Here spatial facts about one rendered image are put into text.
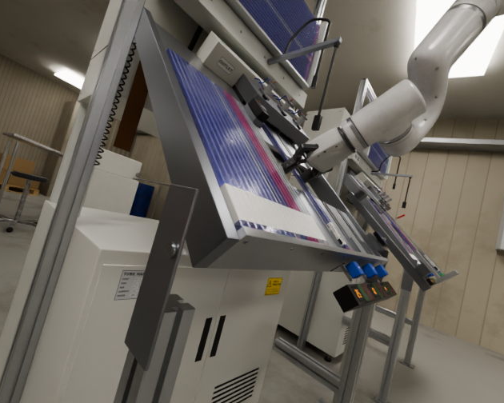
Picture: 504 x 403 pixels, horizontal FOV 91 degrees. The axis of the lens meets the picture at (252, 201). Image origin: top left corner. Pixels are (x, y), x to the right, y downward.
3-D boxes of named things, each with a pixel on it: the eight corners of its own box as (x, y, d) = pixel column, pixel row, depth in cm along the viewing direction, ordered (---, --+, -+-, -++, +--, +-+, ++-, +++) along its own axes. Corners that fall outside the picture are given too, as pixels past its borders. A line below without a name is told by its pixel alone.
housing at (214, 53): (278, 141, 114) (301, 118, 109) (190, 79, 78) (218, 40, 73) (270, 130, 119) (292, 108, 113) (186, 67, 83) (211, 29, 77)
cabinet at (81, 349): (254, 423, 93) (294, 262, 97) (-9, 607, 42) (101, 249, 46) (168, 335, 137) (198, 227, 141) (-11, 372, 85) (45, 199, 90)
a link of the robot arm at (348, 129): (358, 128, 64) (346, 134, 65) (345, 111, 57) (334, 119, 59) (372, 152, 60) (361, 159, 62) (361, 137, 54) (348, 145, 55)
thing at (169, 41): (310, 185, 98) (320, 176, 96) (158, 96, 50) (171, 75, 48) (275, 133, 116) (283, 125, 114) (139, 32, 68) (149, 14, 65)
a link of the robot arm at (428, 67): (454, 69, 65) (379, 157, 65) (434, 13, 57) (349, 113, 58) (497, 62, 57) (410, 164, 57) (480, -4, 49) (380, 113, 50)
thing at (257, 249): (368, 273, 78) (389, 261, 75) (206, 269, 29) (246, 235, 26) (366, 269, 78) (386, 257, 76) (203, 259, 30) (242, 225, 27)
